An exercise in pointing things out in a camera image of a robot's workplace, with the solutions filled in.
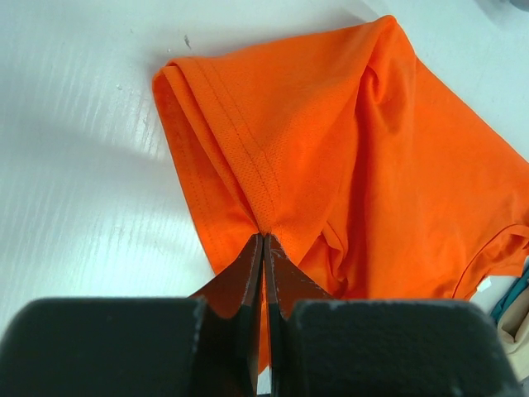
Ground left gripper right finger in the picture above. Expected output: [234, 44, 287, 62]
[264, 235, 523, 396]

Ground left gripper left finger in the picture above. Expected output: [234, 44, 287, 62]
[1, 234, 264, 396]

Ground orange t shirt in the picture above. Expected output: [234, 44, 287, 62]
[151, 14, 529, 367]

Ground brown cardboard sheet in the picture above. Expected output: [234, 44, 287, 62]
[498, 305, 528, 396]

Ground teal cloth under cardboard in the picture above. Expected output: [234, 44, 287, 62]
[490, 263, 528, 323]

